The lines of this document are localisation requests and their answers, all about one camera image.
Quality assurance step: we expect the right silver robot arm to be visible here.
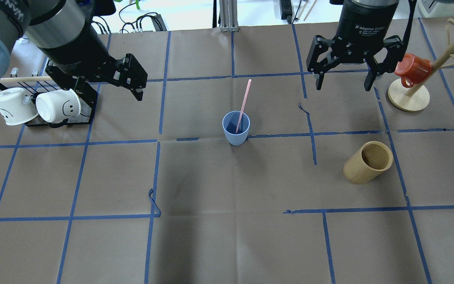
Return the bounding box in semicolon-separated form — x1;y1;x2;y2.
306;0;416;91

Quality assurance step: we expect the black wire cup rack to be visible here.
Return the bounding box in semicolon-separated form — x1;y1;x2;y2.
0;67;93;128

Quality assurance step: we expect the white mug upper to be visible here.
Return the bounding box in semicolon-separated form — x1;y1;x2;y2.
0;88;39;126

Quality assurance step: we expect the white mug with face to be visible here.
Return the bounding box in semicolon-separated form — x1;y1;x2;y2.
36;90;81;123

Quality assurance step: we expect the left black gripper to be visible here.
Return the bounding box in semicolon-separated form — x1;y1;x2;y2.
38;24;148;119

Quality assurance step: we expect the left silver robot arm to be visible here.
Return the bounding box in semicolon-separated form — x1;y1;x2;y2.
0;0;148;109

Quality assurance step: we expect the green spray clamp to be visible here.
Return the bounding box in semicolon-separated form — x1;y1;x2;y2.
113;0;141;11

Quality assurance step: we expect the light blue plastic cup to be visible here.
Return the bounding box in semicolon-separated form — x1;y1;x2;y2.
222;111;251;146

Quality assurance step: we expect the bamboo chopstick holder cup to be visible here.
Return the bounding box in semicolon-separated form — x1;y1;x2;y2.
343;141;394;185

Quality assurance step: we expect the black power adapter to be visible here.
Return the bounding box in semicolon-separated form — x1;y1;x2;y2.
279;0;293;23

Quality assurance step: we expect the orange hanging mug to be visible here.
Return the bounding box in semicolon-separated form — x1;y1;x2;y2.
395;53;433;88

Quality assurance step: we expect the wooden mug tree stand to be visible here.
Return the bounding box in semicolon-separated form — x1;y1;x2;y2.
388;18;454;112

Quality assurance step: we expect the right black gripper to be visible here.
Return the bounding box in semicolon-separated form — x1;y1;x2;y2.
306;0;406;91

